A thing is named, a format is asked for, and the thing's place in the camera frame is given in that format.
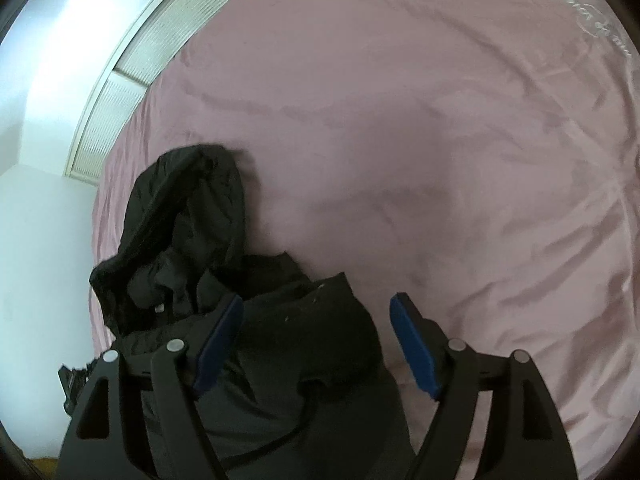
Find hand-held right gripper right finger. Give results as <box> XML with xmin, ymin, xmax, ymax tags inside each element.
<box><xmin>389</xmin><ymin>291</ymin><xmax>576</xmax><ymax>480</ymax></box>

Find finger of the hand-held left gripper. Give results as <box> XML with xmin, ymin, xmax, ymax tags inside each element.
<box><xmin>57</xmin><ymin>358</ymin><xmax>100</xmax><ymax>415</ymax></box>

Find white louvred closet doors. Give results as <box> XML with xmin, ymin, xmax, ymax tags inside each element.
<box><xmin>64</xmin><ymin>0</ymin><xmax>236</xmax><ymax>181</ymax></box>

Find pink duvet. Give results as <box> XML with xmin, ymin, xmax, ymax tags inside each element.
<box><xmin>92</xmin><ymin>0</ymin><xmax>640</xmax><ymax>480</ymax></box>

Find black hooded puffer coat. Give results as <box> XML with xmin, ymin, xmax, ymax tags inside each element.
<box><xmin>90</xmin><ymin>144</ymin><xmax>417</xmax><ymax>480</ymax></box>

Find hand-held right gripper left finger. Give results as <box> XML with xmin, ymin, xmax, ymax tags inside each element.
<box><xmin>57</xmin><ymin>292</ymin><xmax>246</xmax><ymax>480</ymax></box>

